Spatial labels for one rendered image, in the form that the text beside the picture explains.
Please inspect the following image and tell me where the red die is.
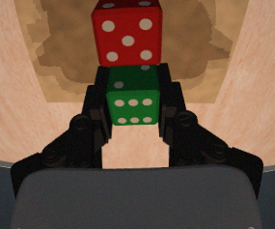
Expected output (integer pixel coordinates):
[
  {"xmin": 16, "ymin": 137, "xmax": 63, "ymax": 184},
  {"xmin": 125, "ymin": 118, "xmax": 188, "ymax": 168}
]
[{"xmin": 91, "ymin": 0, "xmax": 163, "ymax": 67}]

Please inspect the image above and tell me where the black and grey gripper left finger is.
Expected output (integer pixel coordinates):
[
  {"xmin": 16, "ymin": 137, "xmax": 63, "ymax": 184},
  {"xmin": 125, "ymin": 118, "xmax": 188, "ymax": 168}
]
[{"xmin": 11, "ymin": 66, "xmax": 113, "ymax": 198}]

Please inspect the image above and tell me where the green die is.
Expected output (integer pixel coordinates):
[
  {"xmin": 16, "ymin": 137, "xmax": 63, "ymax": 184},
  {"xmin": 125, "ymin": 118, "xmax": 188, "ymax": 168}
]
[{"xmin": 106, "ymin": 65, "xmax": 160, "ymax": 126}]

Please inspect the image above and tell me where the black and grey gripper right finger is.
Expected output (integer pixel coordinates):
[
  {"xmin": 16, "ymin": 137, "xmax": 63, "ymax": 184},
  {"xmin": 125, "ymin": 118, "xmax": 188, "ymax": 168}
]
[{"xmin": 156, "ymin": 63, "xmax": 263, "ymax": 200}]

